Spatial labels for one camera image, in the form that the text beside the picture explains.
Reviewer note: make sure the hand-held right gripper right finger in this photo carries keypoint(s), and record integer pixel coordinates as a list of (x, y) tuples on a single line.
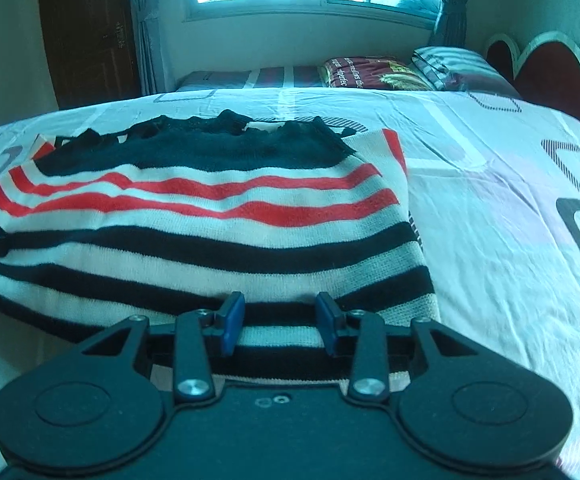
[(327, 322)]

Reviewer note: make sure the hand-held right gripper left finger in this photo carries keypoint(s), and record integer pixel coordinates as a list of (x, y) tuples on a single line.
[(232, 322)]

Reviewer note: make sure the striped knit sweater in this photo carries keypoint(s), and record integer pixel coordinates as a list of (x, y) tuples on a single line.
[(195, 210)]

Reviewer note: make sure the bed with square-patterned sheet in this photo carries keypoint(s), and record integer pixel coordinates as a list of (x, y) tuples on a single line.
[(495, 210)]

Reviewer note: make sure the dark wooden door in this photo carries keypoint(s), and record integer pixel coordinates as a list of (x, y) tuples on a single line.
[(85, 35)]

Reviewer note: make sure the bed with striped sheet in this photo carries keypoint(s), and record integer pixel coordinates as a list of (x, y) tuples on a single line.
[(250, 79)]

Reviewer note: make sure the dark red printed pillow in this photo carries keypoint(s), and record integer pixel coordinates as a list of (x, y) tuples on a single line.
[(375, 74)]

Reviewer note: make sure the long blue curtain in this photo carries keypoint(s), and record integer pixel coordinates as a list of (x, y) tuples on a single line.
[(147, 35)]

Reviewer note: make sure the striped pillow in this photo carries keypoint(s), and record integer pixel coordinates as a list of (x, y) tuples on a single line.
[(460, 67)]

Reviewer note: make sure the blue bundle on windowsill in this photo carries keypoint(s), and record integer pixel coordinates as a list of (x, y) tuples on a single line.
[(407, 2)]

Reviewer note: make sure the red scalloped headboard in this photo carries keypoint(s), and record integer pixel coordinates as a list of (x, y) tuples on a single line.
[(555, 75)]

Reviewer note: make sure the tied blue curtain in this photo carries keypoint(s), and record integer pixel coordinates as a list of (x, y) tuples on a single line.
[(457, 5)]

